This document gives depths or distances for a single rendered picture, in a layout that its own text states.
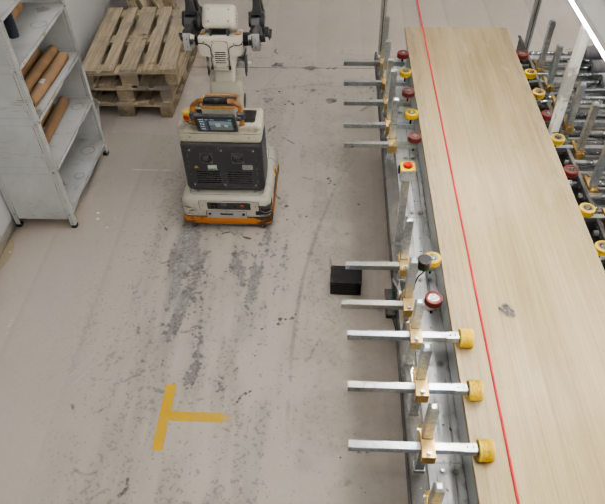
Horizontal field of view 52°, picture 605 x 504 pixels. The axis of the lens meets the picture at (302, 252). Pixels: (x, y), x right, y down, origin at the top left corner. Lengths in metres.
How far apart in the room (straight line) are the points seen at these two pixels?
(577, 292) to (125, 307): 2.64
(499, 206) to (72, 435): 2.57
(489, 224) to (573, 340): 0.75
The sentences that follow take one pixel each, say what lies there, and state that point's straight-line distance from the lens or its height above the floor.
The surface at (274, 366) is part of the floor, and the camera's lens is 3.70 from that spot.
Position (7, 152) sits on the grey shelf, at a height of 0.66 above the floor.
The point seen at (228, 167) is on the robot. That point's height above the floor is 0.50.
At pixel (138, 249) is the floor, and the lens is 4.47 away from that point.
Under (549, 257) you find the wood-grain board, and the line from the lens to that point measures 3.20.
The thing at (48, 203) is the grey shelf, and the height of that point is 0.23.
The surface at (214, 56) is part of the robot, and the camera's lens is 4.17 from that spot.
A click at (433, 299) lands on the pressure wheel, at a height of 0.90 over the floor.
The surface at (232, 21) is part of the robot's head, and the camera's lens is 4.12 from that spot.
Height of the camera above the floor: 3.06
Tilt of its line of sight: 46 degrees down
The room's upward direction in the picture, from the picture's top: 1 degrees counter-clockwise
